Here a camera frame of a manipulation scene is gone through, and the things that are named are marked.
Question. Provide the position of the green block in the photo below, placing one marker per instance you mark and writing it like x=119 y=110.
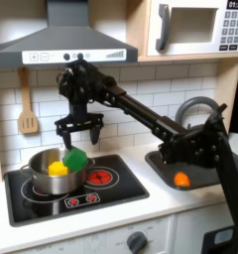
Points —
x=75 y=159

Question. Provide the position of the dark grey sink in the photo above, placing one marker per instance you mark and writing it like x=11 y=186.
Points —
x=157 y=165

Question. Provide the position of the white wooden toy kitchen unit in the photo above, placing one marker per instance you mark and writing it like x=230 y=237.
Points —
x=187 y=231

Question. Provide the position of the black stove top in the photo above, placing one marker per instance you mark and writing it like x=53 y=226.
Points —
x=131 y=191

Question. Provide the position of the white toy microwave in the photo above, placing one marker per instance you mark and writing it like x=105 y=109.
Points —
x=190 y=46

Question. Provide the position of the grey oven knob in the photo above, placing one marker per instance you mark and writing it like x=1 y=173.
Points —
x=136 y=242

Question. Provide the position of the grey range hood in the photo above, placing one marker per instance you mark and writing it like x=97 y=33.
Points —
x=64 y=43

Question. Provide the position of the wooden slotted spatula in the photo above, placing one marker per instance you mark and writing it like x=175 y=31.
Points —
x=27 y=120

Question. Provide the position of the steel pot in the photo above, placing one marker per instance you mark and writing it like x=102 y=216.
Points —
x=58 y=185

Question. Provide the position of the yellow block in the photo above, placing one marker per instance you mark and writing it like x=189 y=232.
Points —
x=58 y=169

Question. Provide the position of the orange toy carrot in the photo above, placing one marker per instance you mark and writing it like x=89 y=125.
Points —
x=181 y=180

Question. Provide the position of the dark grey tap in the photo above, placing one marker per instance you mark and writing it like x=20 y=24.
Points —
x=190 y=104

